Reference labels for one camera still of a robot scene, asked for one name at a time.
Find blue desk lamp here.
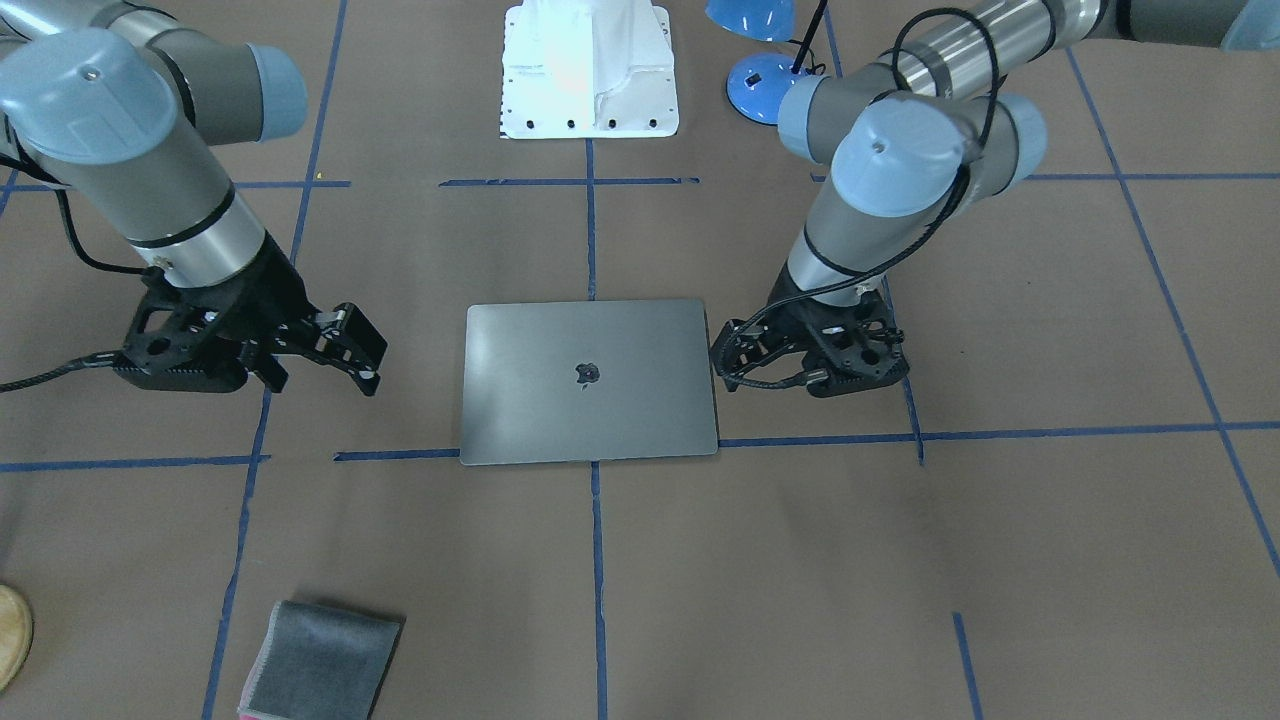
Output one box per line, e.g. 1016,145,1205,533
704,1,828,126

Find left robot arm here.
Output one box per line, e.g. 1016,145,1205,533
751,1,1277,352

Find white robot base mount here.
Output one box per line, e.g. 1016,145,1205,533
499,1,680,140

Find folded grey cloth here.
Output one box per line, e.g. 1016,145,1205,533
236,600,403,719

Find wooden mug tree stand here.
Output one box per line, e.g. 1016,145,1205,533
1,584,35,692

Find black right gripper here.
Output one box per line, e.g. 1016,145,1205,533
210,232,388,397

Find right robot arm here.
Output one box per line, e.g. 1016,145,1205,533
3,1,387,396

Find silver grey laptop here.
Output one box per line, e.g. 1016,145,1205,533
460,299,721,466

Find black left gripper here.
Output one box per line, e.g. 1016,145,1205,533
765,268,881,347

